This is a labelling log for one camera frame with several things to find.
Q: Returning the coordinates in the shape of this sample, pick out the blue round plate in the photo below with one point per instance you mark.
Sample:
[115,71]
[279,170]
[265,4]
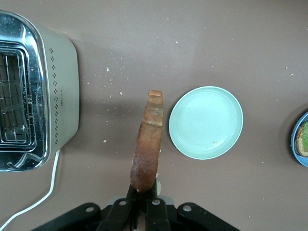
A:
[296,154]

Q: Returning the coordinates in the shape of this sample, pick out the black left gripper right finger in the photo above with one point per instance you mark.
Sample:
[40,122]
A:
[158,214]

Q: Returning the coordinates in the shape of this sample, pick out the pale green round plate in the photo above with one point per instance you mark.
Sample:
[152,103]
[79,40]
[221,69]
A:
[205,122]

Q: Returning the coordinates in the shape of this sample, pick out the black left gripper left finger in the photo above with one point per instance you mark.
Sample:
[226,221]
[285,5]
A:
[115,216]

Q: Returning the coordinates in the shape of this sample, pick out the beige chrome toaster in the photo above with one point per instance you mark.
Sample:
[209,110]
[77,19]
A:
[62,91]

